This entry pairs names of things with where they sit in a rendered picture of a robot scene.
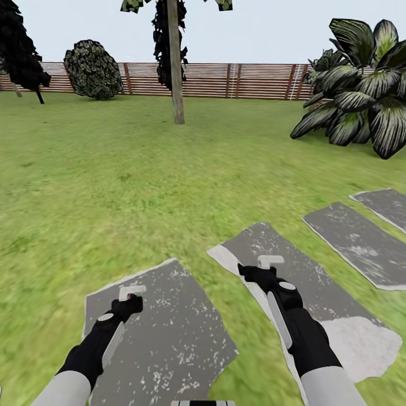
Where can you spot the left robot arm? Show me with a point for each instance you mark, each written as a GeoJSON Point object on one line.
{"type": "Point", "coordinates": [72, 384]}

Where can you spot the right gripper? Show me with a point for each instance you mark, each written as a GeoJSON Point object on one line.
{"type": "Point", "coordinates": [255, 274]}

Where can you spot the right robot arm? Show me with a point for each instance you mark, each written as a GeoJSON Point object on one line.
{"type": "Point", "coordinates": [323, 379]}

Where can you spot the bush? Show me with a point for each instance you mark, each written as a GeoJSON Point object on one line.
{"type": "Point", "coordinates": [328, 60]}
{"type": "Point", "coordinates": [361, 106]}
{"type": "Point", "coordinates": [92, 71]}

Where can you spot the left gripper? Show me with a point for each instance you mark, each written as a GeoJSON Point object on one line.
{"type": "Point", "coordinates": [133, 305]}

